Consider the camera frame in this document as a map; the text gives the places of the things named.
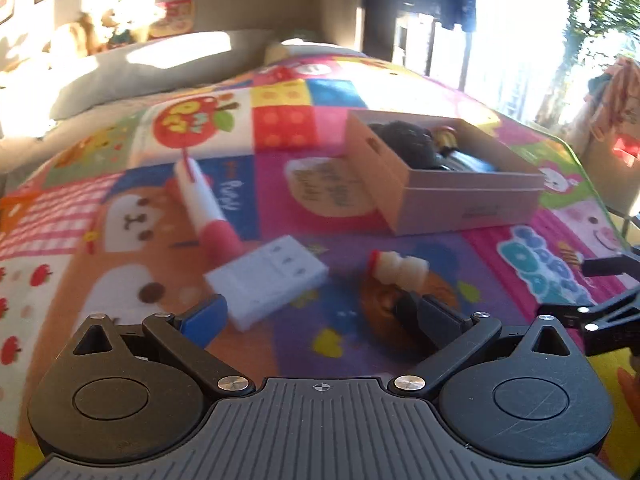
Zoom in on colourful picture card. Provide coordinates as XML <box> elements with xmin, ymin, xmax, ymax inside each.
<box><xmin>149</xmin><ymin>0</ymin><xmax>195</xmax><ymax>39</ymax></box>

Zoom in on white red lint roller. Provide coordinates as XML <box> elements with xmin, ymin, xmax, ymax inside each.
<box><xmin>165</xmin><ymin>148</ymin><xmax>243</xmax><ymax>268</ymax></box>

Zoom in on grey pillow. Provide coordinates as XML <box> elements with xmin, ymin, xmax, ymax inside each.
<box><xmin>49</xmin><ymin>29</ymin><xmax>276</xmax><ymax>120</ymax></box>

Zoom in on plush toys on shelf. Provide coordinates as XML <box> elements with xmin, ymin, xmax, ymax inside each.
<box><xmin>42</xmin><ymin>9</ymin><xmax>150</xmax><ymax>58</ymax></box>

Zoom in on white power adapter box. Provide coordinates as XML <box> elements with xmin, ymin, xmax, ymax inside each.
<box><xmin>205</xmin><ymin>235</ymin><xmax>329</xmax><ymax>332</ymax></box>

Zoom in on pink cardboard box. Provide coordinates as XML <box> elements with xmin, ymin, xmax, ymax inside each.
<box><xmin>345</xmin><ymin>110</ymin><xmax>544</xmax><ymax>235</ymax></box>

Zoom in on orange patterned bag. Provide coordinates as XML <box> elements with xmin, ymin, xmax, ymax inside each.
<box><xmin>565</xmin><ymin>56</ymin><xmax>639</xmax><ymax>217</ymax></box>

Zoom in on colourful cartoon play mat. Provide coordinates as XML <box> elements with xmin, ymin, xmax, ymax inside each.
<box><xmin>1</xmin><ymin>55</ymin><xmax>634</xmax><ymax>479</ymax></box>

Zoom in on black fuzzy plush ball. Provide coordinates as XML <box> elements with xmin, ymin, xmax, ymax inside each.
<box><xmin>369</xmin><ymin>120</ymin><xmax>440</xmax><ymax>170</ymax></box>

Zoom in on blue white carton box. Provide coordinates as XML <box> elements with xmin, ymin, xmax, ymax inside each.
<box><xmin>442</xmin><ymin>151</ymin><xmax>498</xmax><ymax>174</ymax></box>

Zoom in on white red small bottle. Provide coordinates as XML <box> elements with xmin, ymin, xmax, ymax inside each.
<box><xmin>369</xmin><ymin>250</ymin><xmax>430</xmax><ymax>292</ymax></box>

